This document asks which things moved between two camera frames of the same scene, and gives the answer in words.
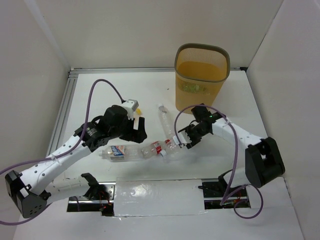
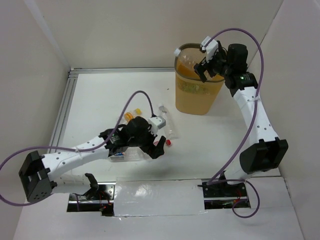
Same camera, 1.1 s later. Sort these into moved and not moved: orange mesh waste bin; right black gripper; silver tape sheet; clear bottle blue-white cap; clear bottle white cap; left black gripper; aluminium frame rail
Moved: clear bottle blue-white cap; left black gripper; right black gripper
Not moved: clear bottle white cap; orange mesh waste bin; aluminium frame rail; silver tape sheet
